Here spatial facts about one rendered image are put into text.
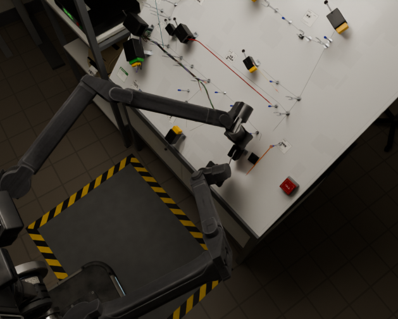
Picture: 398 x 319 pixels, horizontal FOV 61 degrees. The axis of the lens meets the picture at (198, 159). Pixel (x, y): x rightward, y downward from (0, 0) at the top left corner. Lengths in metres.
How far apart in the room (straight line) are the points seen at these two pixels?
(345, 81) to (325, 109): 0.12
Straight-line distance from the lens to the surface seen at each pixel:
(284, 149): 1.43
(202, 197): 1.14
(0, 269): 1.00
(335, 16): 1.32
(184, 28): 1.56
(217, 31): 1.59
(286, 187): 1.42
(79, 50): 2.49
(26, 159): 1.08
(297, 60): 1.42
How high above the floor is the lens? 2.36
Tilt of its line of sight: 63 degrees down
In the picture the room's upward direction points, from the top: 3 degrees clockwise
